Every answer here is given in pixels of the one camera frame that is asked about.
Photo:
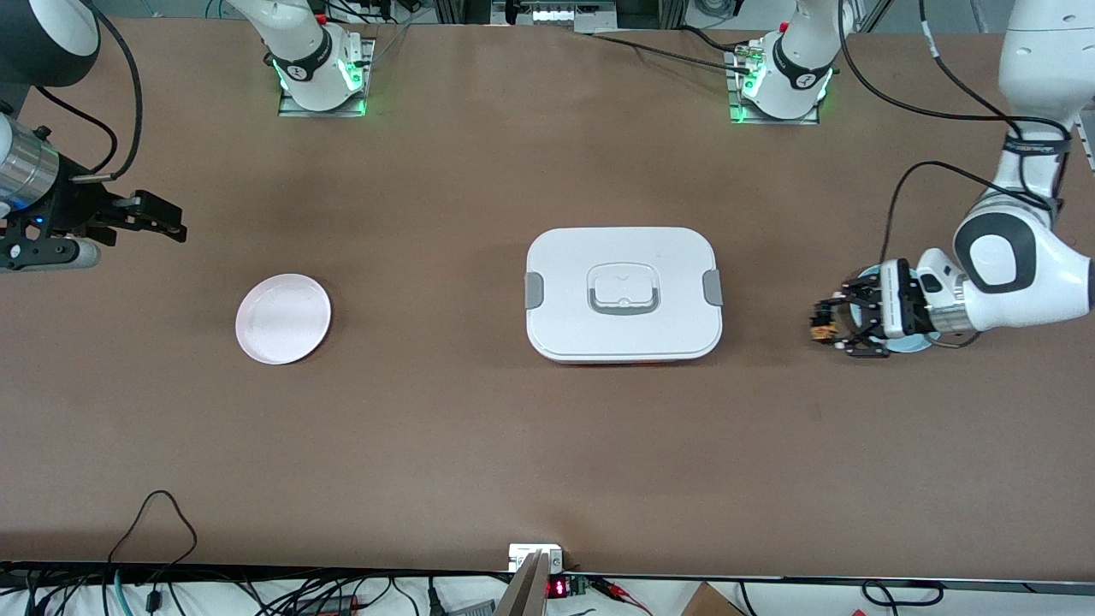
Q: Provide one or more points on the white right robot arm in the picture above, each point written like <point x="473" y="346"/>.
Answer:
<point x="304" y="51"/>

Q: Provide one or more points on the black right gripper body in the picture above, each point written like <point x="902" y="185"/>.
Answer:
<point x="70" y="208"/>

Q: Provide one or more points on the aluminium frame rail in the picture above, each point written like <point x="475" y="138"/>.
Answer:
<point x="1088" y="141"/>

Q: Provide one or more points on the brown cardboard piece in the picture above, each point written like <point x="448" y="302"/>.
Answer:
<point x="710" y="601"/>

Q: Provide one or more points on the black power adapter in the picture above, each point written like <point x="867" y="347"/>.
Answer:
<point x="329" y="605"/>

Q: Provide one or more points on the red LED display module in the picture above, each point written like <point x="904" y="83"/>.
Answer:
<point x="560" y="589"/>

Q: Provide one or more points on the white lidded lunch box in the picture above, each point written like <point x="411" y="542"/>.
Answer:
<point x="624" y="295"/>

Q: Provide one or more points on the pink round plate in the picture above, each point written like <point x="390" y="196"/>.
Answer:
<point x="282" y="318"/>

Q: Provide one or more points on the small white device box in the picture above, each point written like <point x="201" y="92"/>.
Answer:
<point x="517" y="554"/>

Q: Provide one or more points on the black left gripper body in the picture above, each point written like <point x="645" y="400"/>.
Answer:
<point x="866" y="313"/>

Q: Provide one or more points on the short aluminium profile bar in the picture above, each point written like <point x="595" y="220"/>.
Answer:
<point x="523" y="590"/>

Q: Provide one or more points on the light blue round plate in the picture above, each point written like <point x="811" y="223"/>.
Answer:
<point x="908" y="346"/>

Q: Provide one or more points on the orange and black switch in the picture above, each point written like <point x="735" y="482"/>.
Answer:
<point x="823" y="327"/>

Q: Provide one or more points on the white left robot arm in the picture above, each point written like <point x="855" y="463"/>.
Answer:
<point x="1026" y="257"/>

